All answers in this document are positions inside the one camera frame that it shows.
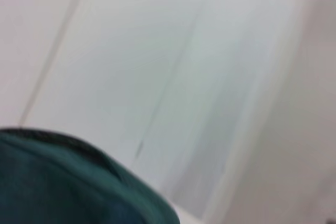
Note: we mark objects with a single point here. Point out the teal insulated lunch bag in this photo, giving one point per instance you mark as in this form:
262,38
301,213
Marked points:
65,182

